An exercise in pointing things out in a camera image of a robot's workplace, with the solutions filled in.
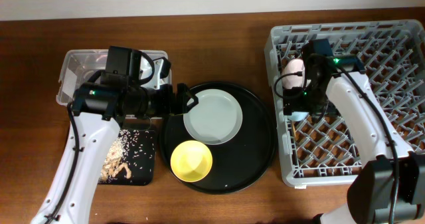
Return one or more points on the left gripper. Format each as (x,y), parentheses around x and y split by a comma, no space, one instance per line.
(169,107)

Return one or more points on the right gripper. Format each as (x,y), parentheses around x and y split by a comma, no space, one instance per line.
(291,102)

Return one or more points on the blue cup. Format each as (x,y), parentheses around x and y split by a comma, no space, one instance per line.
(297,116)

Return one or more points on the pink cup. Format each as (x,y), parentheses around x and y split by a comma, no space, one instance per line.
(294,71)

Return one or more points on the grey round plate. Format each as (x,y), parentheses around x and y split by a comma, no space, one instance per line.
(216,119)

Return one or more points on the yellow bowl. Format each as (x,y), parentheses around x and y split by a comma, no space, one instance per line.
(191,161)

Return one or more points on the food scraps and rice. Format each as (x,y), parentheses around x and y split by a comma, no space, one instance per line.
(119,157)

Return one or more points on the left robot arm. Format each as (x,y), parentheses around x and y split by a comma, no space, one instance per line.
(96,115)

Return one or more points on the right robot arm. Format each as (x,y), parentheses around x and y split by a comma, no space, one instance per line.
(390,186)

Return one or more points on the grey dishwasher rack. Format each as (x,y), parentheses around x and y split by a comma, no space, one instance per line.
(393,54)

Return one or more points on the black rectangular tray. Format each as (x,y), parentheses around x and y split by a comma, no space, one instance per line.
(142,164)

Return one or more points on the round black tray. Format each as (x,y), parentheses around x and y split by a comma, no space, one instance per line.
(241,161)

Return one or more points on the clear plastic bin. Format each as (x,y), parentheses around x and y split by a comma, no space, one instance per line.
(76,67)

